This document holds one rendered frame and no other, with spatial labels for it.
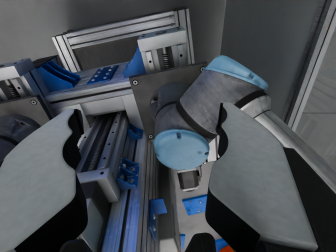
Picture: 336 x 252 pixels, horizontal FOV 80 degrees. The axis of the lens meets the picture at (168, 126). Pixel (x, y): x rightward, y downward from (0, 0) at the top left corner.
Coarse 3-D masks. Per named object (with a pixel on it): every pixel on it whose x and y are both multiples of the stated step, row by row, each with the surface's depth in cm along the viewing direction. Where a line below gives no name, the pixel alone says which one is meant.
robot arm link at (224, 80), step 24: (216, 72) 37; (240, 72) 35; (192, 96) 40; (216, 96) 36; (240, 96) 34; (264, 96) 35; (216, 120) 37; (264, 120) 33; (288, 144) 31; (312, 168) 29
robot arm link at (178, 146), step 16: (160, 112) 50; (176, 112) 42; (160, 128) 44; (176, 128) 41; (192, 128) 40; (160, 144) 41; (176, 144) 40; (192, 144) 40; (208, 144) 42; (160, 160) 44; (176, 160) 43; (192, 160) 43
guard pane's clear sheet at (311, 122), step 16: (320, 48) 58; (320, 64) 58; (320, 80) 58; (304, 96) 65; (320, 96) 58; (304, 112) 65; (320, 112) 59; (304, 128) 66; (320, 128) 59; (320, 144) 59
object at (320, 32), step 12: (324, 0) 54; (324, 12) 54; (324, 24) 54; (312, 36) 58; (324, 36) 57; (312, 48) 59; (312, 60) 60; (300, 72) 64; (300, 84) 64; (300, 96) 66; (288, 108) 71; (288, 120) 71
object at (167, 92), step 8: (160, 88) 56; (168, 88) 55; (176, 88) 55; (184, 88) 56; (152, 96) 57; (160, 96) 54; (168, 96) 53; (176, 96) 53; (152, 104) 57; (160, 104) 53; (168, 104) 50; (152, 112) 56
